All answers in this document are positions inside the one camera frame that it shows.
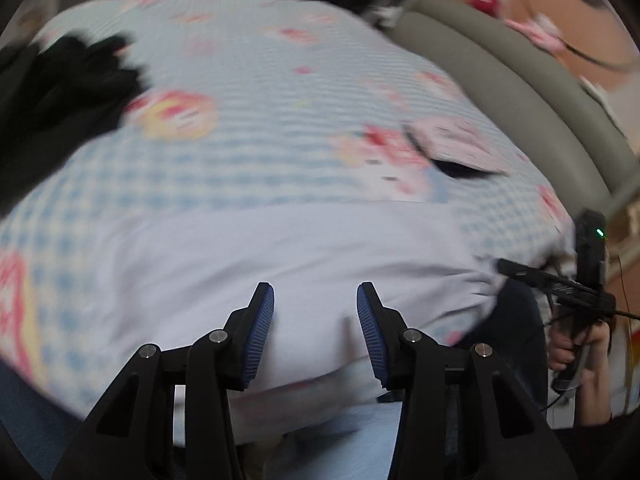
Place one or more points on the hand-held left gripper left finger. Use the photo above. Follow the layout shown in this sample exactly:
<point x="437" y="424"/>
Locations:
<point x="257" y="340"/>

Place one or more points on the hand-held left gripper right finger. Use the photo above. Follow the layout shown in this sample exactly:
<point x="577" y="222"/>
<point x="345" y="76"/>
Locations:
<point x="375" y="340"/>

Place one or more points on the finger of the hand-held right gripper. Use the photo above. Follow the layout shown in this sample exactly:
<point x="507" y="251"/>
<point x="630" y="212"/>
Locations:
<point x="550" y="282"/>

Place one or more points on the white shirt with navy collar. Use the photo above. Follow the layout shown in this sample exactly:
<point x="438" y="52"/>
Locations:
<point x="300" y="250"/>

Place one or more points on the person's right forearm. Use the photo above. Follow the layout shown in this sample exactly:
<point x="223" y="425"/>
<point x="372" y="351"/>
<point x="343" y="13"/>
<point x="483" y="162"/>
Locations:
<point x="595" y="395"/>

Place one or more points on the person's right hand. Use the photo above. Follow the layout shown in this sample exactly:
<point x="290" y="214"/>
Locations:
<point x="562" y="352"/>

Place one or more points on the person's blue jeans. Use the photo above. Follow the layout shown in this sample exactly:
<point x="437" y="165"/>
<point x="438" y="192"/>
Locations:
<point x="515" y="335"/>

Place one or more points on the person's light blue top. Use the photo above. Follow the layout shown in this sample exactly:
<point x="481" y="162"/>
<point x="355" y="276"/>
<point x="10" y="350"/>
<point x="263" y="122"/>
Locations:
<point x="325" y="450"/>

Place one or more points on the pink printed pouch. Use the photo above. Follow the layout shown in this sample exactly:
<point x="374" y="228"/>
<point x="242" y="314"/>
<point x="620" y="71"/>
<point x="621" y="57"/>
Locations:
<point x="450" y="142"/>

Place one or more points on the round hoop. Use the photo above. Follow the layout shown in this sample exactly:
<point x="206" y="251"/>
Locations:
<point x="595" y="60"/>

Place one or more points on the grey padded bed bumper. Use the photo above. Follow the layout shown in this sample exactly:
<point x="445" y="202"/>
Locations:
<point x="500" y="70"/>

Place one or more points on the pink toy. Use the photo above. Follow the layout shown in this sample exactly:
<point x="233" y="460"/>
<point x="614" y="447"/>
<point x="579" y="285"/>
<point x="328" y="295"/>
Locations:
<point x="537" y="34"/>

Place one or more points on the blue checked printed blanket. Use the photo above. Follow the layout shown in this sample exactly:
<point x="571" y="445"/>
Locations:
<point x="275" y="85"/>

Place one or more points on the red toy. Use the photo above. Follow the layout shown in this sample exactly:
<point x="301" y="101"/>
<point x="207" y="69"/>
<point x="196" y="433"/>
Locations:
<point x="482" y="1"/>

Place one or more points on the black garment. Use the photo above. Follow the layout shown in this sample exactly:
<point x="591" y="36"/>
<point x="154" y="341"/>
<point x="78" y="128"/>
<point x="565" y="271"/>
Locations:
<point x="55" y="105"/>

